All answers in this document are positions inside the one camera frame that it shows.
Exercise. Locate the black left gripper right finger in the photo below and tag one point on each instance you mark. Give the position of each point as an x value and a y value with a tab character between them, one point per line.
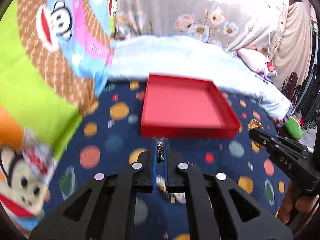
217	207

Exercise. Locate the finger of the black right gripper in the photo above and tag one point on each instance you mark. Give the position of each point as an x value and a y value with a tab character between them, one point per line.
287	147

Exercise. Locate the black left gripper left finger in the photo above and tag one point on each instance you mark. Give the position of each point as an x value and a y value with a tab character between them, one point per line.
104	207

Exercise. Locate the red jewelry tray box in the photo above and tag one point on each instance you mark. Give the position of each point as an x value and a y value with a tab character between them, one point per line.
180	107

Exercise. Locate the person's right hand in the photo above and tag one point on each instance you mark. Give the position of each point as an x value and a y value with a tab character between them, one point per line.
306	205

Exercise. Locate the green round cushion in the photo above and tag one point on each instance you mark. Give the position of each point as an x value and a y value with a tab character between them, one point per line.
293	128

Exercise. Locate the dark wooden chair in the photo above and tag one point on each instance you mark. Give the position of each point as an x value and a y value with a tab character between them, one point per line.
289	85

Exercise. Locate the pink white plush toy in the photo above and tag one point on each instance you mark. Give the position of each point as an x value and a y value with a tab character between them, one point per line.
257	62

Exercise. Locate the beige hanging cloth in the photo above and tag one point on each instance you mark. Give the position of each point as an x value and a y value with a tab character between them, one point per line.
295	49

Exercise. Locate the grey floral quilt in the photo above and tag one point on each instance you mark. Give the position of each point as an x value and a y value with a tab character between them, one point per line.
230	24

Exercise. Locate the light blue pillow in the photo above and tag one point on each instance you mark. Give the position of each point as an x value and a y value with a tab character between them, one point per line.
136	58

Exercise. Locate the colourful monkey print blanket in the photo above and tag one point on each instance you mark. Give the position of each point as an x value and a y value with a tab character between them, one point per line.
55	57

